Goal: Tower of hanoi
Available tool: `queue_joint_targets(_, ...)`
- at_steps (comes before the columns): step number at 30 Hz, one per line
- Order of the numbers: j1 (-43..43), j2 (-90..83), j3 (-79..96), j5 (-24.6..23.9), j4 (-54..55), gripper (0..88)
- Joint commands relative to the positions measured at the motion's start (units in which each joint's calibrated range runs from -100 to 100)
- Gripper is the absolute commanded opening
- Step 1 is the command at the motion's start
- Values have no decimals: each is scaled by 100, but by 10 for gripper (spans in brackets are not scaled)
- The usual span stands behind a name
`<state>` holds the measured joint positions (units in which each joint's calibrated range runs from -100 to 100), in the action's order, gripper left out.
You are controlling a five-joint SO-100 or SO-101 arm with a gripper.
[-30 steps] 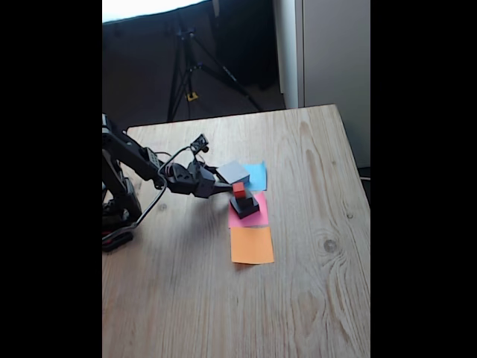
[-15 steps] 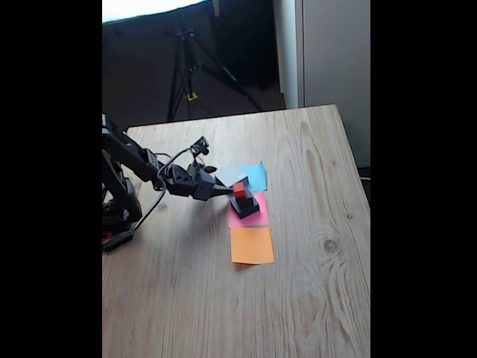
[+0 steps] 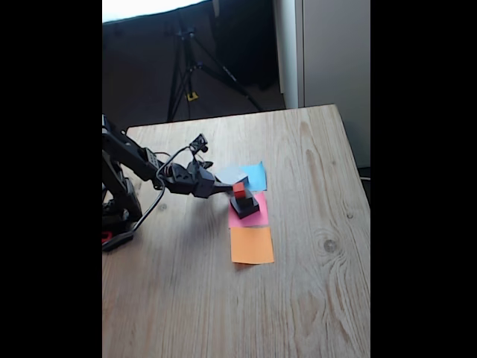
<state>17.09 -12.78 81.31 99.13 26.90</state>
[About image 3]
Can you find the small red cube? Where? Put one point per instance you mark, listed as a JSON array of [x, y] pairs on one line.
[[238, 190]]

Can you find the large grey block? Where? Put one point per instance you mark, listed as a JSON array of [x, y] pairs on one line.
[[231, 173]]

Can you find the small dark cube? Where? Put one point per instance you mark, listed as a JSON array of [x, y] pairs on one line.
[[247, 201]]

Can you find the medium dark block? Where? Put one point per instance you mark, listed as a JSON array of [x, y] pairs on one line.
[[243, 213]]

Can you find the blue paper sheet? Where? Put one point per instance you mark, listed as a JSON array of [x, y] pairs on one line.
[[257, 175]]

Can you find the pink paper sheet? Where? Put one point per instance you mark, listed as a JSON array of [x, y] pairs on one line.
[[262, 219]]

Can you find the orange paper sheet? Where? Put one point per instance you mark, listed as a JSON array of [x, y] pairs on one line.
[[251, 244]]

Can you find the yellow tape under tall tripod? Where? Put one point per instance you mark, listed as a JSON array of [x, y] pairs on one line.
[[192, 97]]

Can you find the tall black tripod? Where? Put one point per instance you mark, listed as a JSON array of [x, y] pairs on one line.
[[185, 67]]

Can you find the bright white light panel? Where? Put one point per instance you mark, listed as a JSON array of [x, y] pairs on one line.
[[149, 7]]

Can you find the white cabinet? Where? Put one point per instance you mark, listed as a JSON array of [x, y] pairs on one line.
[[335, 56]]

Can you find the small wrist camera board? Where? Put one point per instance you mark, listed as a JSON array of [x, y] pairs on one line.
[[198, 143]]

